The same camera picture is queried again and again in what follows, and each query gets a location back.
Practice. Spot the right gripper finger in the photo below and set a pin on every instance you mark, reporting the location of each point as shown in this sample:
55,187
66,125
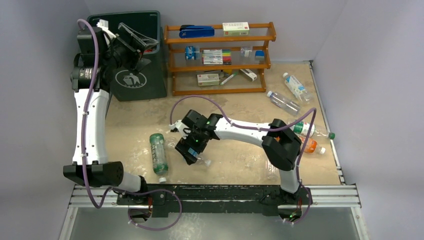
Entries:
197,146
183,148

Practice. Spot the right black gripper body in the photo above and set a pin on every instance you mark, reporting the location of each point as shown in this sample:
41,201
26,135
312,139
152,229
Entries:
187,151

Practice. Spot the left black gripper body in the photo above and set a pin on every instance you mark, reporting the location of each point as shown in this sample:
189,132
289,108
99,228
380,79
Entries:
123,54

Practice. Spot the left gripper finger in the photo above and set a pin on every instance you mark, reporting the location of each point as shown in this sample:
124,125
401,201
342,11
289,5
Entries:
138,40
141,64

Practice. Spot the blue label clear bottle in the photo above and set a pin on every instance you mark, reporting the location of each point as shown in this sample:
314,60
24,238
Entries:
171,143

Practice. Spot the green tinted bottle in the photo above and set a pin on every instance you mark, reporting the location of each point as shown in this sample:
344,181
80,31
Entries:
159,159

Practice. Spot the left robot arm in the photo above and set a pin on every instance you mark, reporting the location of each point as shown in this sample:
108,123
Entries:
90,164

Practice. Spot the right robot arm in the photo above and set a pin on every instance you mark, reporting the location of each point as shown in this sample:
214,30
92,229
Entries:
280,144

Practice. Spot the dark green trash bin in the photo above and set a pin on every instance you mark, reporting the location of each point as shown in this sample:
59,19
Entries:
95,55

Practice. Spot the blue stapler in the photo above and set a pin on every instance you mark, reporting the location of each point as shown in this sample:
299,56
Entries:
196,31

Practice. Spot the blue white tape dispenser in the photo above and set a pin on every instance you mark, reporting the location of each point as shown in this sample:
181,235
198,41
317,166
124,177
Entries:
191,53

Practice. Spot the orange wooden shelf rack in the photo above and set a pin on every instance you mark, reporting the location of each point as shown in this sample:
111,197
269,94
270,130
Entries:
184,72

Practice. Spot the green white marker pen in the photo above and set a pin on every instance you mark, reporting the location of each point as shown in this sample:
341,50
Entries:
228,78

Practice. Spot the clear unlabelled bottle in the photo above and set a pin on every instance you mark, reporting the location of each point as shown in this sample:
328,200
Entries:
271,173

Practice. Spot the pack of coloured markers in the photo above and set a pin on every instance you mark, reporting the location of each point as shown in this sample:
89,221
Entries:
216,57

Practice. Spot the white black small box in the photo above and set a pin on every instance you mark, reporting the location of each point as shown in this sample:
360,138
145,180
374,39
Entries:
249,73

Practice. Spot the clear bottle white cap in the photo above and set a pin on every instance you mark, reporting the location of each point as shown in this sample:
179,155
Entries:
284,103

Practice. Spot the white green box top shelf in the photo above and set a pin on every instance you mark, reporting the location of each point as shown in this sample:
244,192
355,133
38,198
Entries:
231,29

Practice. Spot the clear plastic box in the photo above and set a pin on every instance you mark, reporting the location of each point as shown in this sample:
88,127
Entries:
246,54

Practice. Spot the blue white eraser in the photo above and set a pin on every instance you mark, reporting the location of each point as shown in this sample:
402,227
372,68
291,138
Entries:
259,55

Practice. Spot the green white label bottle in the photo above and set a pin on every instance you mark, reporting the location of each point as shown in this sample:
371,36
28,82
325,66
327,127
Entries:
304,127

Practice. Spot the white blue label bottle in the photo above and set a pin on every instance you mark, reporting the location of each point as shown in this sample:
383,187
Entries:
296,87

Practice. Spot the orange drink bottle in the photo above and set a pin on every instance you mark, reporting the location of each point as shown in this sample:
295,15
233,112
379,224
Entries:
311,146

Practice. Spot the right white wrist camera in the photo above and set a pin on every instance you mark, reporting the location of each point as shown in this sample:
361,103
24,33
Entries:
178,126

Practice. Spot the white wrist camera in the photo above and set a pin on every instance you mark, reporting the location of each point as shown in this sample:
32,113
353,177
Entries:
178,126
104,25

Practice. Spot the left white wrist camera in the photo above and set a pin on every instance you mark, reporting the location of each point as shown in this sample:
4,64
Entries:
104,25

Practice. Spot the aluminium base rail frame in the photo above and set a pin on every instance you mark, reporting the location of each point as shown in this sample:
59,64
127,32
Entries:
217,212

